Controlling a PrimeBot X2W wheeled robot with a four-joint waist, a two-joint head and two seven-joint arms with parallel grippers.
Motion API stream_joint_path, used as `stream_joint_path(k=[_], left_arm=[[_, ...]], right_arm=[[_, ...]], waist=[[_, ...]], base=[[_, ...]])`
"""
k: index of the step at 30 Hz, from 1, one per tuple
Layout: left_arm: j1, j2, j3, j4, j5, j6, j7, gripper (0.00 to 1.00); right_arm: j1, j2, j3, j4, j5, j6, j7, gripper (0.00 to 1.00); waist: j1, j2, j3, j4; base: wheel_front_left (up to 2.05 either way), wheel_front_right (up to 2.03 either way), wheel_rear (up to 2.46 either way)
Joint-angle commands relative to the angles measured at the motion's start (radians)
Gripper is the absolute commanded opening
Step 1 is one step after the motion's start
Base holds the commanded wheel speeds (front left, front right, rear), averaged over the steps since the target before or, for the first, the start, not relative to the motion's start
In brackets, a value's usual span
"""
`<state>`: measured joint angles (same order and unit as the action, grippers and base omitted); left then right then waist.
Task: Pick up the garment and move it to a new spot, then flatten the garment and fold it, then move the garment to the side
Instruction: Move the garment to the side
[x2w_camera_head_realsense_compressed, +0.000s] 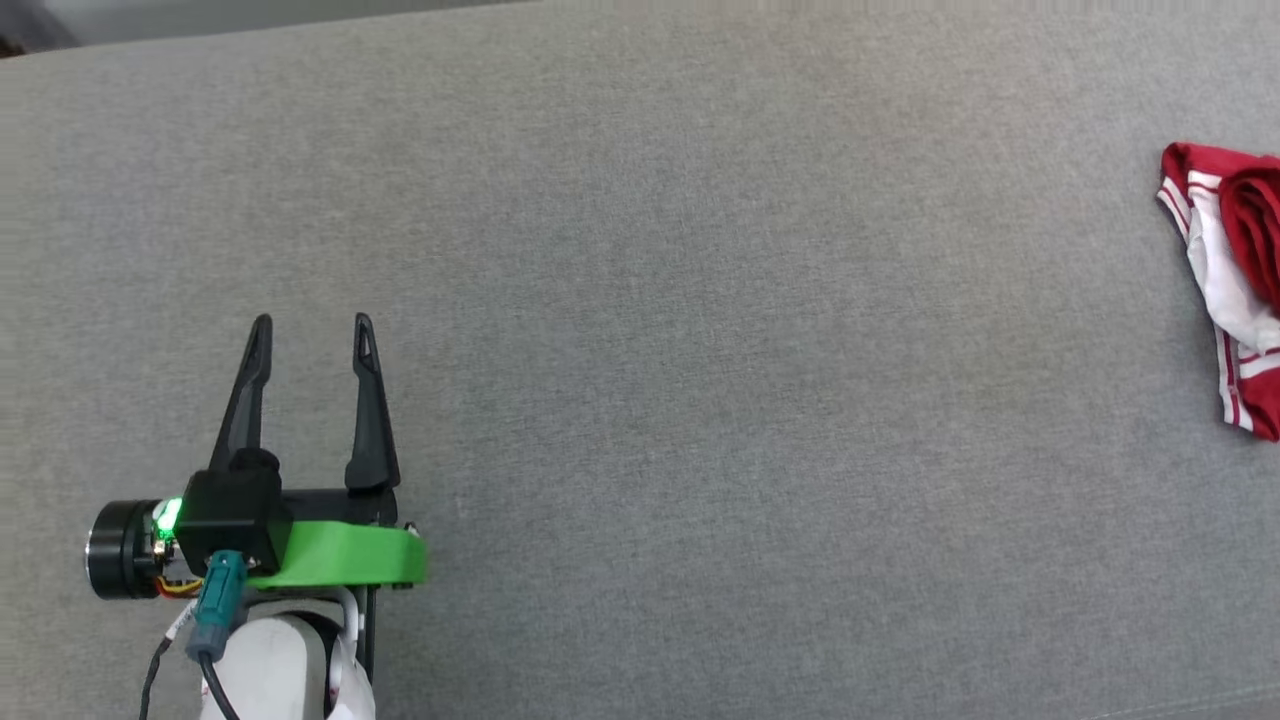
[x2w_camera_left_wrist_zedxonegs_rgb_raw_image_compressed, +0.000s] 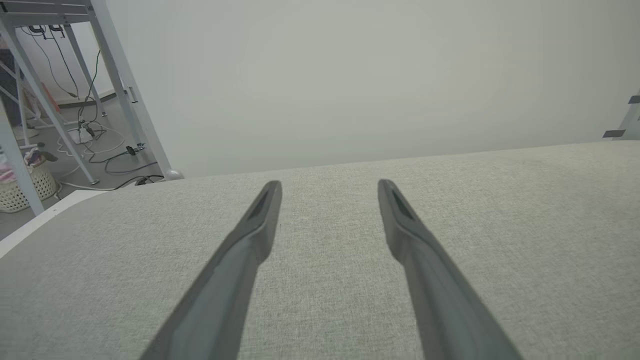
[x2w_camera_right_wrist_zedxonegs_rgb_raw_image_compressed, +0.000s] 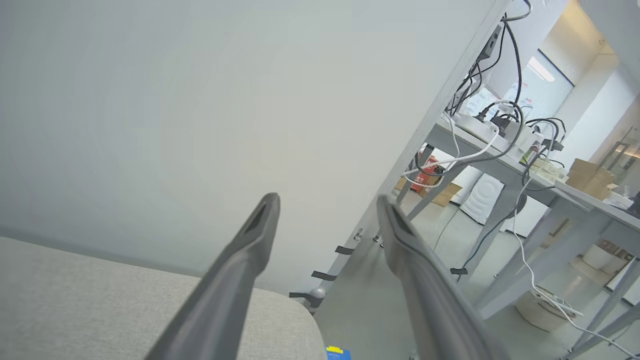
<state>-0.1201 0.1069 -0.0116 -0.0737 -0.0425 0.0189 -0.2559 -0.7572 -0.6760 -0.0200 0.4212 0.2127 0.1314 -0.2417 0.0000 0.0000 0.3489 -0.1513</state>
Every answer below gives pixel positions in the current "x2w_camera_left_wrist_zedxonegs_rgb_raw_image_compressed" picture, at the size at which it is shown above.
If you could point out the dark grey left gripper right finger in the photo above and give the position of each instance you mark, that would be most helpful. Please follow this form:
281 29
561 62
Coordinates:
440 300

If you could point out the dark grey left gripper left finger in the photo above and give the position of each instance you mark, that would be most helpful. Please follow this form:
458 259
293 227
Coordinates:
225 290

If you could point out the grey fabric work surface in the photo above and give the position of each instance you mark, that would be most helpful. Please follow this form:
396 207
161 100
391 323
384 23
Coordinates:
325 310

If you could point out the white round foot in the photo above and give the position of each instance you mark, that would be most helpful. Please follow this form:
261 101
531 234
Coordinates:
174 175

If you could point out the white table edge board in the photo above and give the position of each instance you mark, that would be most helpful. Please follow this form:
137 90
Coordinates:
45 215

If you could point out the white power strip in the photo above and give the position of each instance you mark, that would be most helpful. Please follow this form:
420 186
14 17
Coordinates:
81 135

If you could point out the white wicker laundry basket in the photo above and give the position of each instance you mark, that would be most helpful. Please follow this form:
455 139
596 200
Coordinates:
35 187

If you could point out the clothes pile in basket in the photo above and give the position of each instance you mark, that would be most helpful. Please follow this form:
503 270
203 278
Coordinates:
32 157

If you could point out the metal leg with black tape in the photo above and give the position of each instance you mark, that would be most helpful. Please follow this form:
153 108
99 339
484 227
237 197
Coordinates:
631 120

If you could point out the grey metal frame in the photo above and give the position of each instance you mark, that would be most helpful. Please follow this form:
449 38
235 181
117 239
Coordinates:
120 75

